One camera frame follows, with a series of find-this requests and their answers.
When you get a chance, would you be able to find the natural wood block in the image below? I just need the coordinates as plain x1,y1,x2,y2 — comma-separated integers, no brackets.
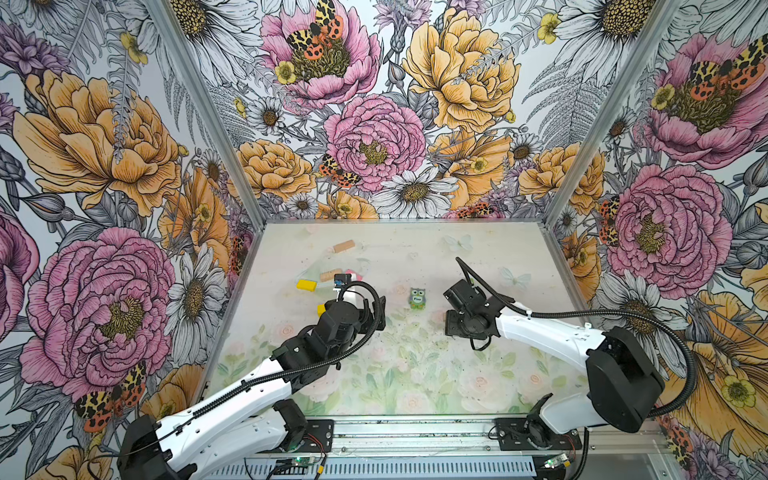
332,240,356,253
319,269,343,282

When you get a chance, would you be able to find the yellow long wood block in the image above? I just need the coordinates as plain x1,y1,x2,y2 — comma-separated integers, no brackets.
296,279,317,292

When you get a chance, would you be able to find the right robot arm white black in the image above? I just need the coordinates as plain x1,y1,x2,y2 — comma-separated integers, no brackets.
444,280,664,445

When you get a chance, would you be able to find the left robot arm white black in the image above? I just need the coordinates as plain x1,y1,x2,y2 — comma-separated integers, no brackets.
116,281,386,479

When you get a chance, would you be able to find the green owl number toy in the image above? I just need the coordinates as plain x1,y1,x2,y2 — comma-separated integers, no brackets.
408,288,426,310

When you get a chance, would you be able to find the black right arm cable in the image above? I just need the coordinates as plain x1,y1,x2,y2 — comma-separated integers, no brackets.
455,257,697,419

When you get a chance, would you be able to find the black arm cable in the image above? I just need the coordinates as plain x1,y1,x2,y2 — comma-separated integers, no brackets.
455,257,697,419
119,280,385,457

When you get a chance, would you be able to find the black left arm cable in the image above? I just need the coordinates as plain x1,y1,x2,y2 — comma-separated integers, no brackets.
119,280,385,457

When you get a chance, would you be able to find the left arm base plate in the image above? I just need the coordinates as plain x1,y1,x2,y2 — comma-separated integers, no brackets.
268,418,335,454

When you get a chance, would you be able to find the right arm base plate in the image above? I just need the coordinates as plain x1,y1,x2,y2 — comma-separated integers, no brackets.
487,416,582,452

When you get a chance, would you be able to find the aluminium front rail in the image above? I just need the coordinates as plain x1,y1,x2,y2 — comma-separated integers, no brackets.
152,413,685,480

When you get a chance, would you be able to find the right aluminium corner post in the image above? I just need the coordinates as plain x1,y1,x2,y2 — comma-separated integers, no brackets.
543,0,681,230

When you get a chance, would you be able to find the aluminium corner post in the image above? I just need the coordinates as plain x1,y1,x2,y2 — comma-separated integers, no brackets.
147,1,266,234
543,0,681,230

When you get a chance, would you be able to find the left aluminium corner post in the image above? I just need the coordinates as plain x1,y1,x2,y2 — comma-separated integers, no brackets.
147,1,266,234

